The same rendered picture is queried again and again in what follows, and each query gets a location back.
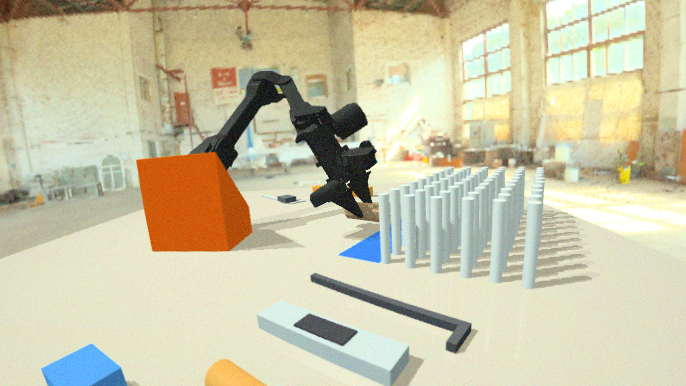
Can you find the orange rectangular bar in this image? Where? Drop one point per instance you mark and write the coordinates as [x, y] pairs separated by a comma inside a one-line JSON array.
[[354, 195]]

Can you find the wooden-handled tool with grey metal shaft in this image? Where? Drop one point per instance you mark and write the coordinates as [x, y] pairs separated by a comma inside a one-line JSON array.
[[369, 210]]

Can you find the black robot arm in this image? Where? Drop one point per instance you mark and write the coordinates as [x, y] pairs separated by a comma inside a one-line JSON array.
[[319, 135]]

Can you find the orange-handled hammer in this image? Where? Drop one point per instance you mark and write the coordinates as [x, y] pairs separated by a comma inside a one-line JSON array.
[[226, 373]]

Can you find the blue cube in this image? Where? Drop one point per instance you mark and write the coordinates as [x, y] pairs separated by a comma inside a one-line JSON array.
[[88, 366]]

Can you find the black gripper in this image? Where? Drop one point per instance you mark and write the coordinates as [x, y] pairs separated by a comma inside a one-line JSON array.
[[336, 190]]

